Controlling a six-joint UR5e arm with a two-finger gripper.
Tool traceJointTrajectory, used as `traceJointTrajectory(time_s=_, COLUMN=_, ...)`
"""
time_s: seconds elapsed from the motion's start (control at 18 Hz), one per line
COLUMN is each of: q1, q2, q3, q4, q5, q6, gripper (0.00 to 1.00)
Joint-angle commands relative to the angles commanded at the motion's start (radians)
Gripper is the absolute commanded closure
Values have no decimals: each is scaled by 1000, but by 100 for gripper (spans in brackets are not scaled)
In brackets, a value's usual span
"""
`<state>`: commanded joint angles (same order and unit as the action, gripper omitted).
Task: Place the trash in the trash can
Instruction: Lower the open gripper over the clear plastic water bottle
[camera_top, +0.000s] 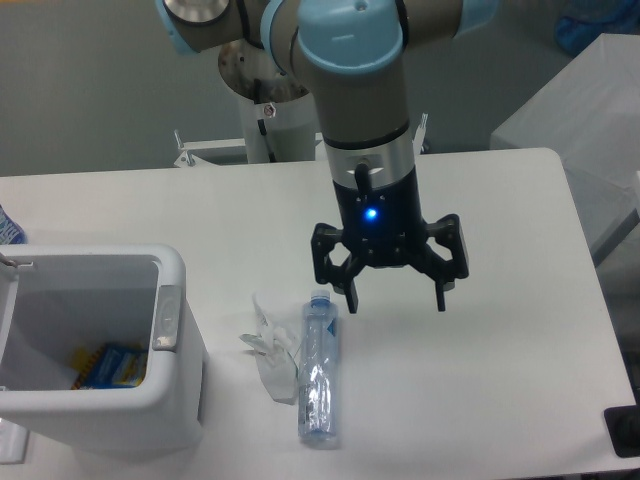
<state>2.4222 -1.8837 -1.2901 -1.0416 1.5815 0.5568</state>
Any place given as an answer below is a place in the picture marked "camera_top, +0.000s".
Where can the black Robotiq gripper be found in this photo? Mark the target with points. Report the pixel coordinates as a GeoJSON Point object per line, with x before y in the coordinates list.
{"type": "Point", "coordinates": [384, 227]}

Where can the clear plastic water bottle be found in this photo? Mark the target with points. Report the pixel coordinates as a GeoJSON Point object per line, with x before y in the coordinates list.
{"type": "Point", "coordinates": [318, 373]}

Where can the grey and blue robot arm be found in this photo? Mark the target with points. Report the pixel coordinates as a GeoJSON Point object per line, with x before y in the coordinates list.
{"type": "Point", "coordinates": [348, 56]}

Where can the white plastic trash can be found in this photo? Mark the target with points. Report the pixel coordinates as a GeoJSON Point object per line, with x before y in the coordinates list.
{"type": "Point", "coordinates": [58, 299]}

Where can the crumpled white plastic wrapper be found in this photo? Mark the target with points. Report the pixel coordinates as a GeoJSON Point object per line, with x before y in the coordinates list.
{"type": "Point", "coordinates": [276, 343]}

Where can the grey cloth covered side table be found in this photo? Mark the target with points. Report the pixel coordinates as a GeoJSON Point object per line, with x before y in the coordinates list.
{"type": "Point", "coordinates": [589, 115]}

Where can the black device at table edge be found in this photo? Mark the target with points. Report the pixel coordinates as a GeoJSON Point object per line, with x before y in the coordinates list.
{"type": "Point", "coordinates": [623, 426]}

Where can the blue plastic bag in background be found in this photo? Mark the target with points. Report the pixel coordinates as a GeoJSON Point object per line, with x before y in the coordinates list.
{"type": "Point", "coordinates": [581, 22]}

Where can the blue and yellow snack packet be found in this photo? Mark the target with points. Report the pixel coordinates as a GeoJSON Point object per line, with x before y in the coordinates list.
{"type": "Point", "coordinates": [111, 366]}

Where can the blue patterned packet at left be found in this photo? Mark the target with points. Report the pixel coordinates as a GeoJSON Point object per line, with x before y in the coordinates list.
{"type": "Point", "coordinates": [11, 233]}

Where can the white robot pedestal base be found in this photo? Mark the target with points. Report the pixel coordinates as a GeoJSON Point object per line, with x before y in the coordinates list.
{"type": "Point", "coordinates": [278, 116]}

